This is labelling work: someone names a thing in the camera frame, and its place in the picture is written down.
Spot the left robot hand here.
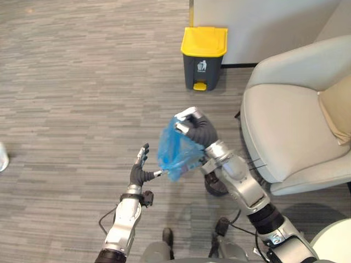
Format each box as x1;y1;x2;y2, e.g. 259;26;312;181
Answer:
129;143;163;187

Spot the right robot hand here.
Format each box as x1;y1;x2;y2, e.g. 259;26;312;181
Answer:
174;106;219;145

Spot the blue plastic trash bag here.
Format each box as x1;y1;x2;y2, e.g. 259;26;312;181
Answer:
156;115;207;183

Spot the grey trash can yellow lid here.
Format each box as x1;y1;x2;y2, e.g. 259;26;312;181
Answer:
180;26;229;92

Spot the round white tea table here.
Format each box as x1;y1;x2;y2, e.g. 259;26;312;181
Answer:
311;218;351;263

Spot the robot left leg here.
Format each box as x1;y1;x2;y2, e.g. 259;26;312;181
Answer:
141;227;176;263

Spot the robot leg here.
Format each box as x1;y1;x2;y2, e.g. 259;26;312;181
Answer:
208;216;249;263
141;227;176;263

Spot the beige upholstered armchair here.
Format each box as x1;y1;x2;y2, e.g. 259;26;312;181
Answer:
235;35;351;196

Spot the robot right leg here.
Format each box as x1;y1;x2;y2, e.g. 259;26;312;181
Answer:
208;216;249;263

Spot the white partition panel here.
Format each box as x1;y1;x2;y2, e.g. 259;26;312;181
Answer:
188;0;343;68

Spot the tan cushion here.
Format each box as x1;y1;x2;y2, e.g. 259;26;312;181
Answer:
318;74;351;146

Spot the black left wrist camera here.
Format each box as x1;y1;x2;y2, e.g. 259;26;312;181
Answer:
141;190;155;208

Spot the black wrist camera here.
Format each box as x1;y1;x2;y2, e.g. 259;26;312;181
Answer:
204;171;230;197
141;190;155;208

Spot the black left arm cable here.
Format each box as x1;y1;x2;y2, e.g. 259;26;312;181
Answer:
98;203;121;236

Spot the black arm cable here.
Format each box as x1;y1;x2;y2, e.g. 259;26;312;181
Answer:
229;210;271;263
98;203;121;236

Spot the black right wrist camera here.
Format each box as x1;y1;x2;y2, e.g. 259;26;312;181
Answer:
204;171;230;197

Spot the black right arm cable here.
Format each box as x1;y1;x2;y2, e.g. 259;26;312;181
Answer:
229;210;271;263

